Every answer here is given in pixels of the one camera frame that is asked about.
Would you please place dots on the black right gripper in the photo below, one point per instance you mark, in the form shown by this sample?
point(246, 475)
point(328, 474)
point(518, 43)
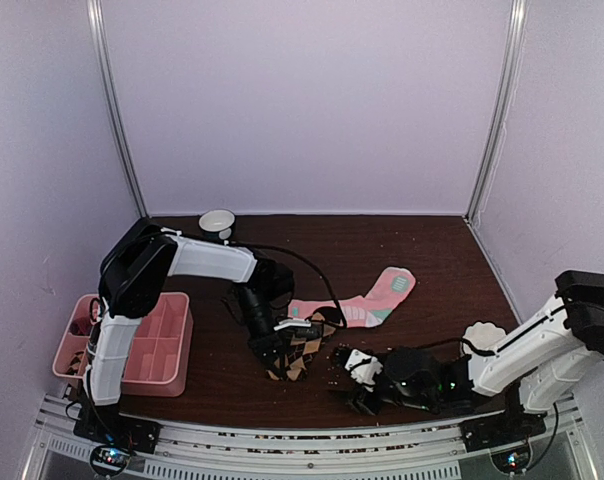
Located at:
point(361, 401)

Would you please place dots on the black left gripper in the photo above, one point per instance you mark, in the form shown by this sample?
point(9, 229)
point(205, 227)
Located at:
point(265, 345)

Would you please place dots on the brown beige argyle sock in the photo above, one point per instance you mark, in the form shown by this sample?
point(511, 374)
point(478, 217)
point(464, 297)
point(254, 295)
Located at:
point(305, 344)

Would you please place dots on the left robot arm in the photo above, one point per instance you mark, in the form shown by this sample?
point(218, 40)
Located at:
point(148, 260)

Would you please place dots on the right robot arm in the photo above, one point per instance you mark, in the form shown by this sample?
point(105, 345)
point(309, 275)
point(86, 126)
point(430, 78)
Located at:
point(541, 359)

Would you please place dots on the pink sock with teal patches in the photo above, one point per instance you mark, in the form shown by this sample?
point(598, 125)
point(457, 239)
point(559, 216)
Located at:
point(369, 311)

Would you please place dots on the pink plastic organizer tray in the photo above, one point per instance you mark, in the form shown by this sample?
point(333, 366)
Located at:
point(158, 363)

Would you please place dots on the dark blue white bowl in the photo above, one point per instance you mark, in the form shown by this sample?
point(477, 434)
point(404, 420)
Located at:
point(218, 225)

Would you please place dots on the white paper-lined bowl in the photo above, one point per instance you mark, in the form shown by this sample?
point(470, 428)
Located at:
point(481, 336)

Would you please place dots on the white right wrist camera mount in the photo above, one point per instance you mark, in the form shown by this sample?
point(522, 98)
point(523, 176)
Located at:
point(363, 368)

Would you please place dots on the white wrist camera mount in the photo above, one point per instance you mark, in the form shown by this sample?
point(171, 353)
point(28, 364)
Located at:
point(363, 368)
point(292, 323)

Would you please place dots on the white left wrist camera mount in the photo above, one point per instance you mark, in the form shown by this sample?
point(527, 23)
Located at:
point(292, 323)

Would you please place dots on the aluminium front rail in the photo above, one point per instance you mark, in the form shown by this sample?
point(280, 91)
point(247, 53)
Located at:
point(425, 450)

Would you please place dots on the grey aluminium frame post left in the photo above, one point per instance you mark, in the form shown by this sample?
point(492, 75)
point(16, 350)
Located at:
point(115, 119)

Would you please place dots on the grey aluminium frame post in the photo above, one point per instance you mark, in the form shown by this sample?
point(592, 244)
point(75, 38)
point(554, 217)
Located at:
point(115, 119)
point(497, 126)

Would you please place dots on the grey aluminium frame post right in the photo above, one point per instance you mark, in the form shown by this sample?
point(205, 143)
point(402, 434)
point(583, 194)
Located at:
point(497, 126)

